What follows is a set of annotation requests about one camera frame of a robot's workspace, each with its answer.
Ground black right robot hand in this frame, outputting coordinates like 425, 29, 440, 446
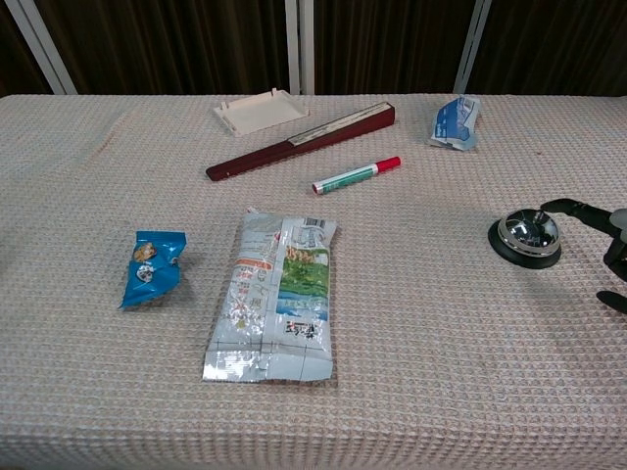
536, 197, 627, 315

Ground silver desk bell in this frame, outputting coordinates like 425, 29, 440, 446
487, 208, 563, 270

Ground crumpled blue white wrapper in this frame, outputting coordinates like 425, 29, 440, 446
428, 94, 482, 153

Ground red capped green marker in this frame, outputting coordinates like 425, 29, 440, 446
312, 156, 403, 196

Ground beige waffle weave tablecloth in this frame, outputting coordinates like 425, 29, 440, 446
0, 93, 627, 470

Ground dark red folded fan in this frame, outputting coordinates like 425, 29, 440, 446
205, 101, 397, 182

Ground large white snack bag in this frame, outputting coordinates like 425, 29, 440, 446
202, 207, 339, 384

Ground white plastic tray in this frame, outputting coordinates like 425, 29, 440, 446
213, 87, 311, 137

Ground blue cookie snack packet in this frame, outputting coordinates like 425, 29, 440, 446
119, 230, 188, 310

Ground dark brown curtain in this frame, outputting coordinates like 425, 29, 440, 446
0, 0, 627, 98

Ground white metal frame post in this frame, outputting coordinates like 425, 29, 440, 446
284, 0, 315, 96
3, 0, 78, 96
453, 0, 493, 95

